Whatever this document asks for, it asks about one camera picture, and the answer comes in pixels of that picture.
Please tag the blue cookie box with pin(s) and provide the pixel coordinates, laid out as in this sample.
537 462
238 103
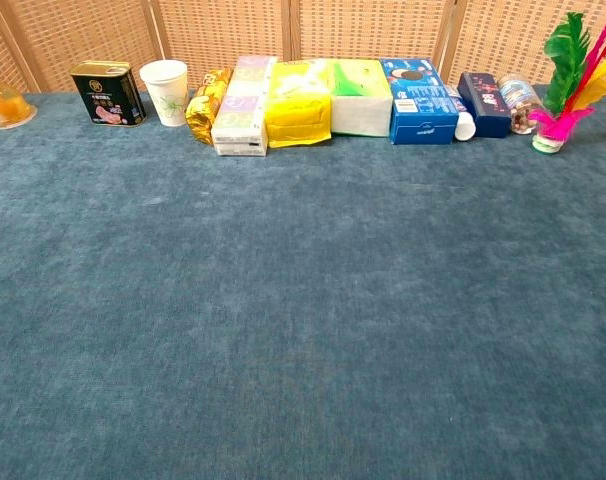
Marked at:
420 107

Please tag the yellow tissue pack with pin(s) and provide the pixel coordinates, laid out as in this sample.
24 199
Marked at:
298 110

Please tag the woven rattan folding screen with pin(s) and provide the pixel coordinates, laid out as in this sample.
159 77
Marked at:
303 35

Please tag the colourful feather shuttlecock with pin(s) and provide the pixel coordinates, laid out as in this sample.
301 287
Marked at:
565 70

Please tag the orange fruit jelly cup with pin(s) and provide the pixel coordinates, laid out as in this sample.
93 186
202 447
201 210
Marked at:
3 105

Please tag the green white tissue pack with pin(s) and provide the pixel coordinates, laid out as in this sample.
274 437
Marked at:
360 102

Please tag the dark navy box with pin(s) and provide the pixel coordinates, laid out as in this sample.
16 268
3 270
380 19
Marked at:
485 102

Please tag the clear plastic snack jar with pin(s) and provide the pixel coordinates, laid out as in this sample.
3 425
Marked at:
520 102

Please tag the black luncheon meat tin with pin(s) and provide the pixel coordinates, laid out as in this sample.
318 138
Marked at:
109 95

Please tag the small white bottle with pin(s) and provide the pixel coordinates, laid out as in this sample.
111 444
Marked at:
464 122

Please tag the blue table cloth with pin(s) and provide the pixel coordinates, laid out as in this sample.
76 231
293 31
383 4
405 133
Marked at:
303 300

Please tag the white paper cup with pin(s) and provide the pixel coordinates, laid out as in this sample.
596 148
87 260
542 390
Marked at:
165 95

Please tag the white purple long box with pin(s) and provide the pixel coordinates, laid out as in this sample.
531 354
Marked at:
243 110

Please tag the gold foil snack pack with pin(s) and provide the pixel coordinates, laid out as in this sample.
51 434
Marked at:
205 107

